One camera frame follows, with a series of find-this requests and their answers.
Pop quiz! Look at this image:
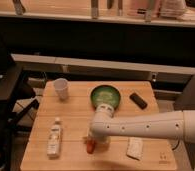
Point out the red pepper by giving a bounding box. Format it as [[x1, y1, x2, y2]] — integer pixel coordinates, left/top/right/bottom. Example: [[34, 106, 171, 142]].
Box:
[[86, 140, 96, 154]]

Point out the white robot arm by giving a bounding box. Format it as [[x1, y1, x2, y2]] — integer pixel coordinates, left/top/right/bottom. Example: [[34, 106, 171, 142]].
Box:
[[89, 104, 195, 143]]

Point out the white plastic bottle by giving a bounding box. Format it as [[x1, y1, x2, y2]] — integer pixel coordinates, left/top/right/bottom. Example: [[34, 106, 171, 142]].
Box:
[[47, 117, 62, 158]]

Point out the green bowl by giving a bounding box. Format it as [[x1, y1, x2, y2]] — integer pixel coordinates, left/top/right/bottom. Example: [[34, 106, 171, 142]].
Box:
[[90, 85, 121, 109]]

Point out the black rectangular block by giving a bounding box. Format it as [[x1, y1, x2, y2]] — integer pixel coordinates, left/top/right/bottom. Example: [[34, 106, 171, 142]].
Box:
[[130, 93, 148, 109]]

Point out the white paper cup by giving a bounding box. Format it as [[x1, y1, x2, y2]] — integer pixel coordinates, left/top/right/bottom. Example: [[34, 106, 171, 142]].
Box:
[[53, 78, 68, 100]]

